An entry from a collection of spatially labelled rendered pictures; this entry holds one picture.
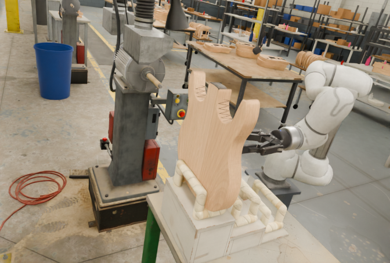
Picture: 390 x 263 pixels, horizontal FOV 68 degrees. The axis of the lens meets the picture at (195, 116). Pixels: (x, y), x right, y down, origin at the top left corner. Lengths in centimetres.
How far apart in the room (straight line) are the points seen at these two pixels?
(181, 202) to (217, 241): 17
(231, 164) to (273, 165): 109
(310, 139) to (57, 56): 371
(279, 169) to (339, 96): 92
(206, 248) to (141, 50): 93
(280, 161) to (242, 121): 116
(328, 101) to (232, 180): 46
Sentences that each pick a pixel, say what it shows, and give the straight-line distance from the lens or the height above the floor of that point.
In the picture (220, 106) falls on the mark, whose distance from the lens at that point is 85.
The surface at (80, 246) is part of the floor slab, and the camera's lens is 237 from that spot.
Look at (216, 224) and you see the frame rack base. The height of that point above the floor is 110.
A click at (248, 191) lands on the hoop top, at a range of 112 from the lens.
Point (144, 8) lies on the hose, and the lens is 160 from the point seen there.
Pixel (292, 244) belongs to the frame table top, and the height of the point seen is 93.
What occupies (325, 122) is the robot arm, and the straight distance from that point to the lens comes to 112.
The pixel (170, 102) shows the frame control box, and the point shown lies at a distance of 196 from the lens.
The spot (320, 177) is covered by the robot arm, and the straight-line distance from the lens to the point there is 192.
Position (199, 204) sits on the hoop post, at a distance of 94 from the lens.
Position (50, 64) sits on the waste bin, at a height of 53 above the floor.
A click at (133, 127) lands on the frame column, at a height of 80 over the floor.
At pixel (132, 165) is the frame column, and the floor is 47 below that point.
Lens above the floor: 177
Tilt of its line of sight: 24 degrees down
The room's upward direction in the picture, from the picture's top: 10 degrees clockwise
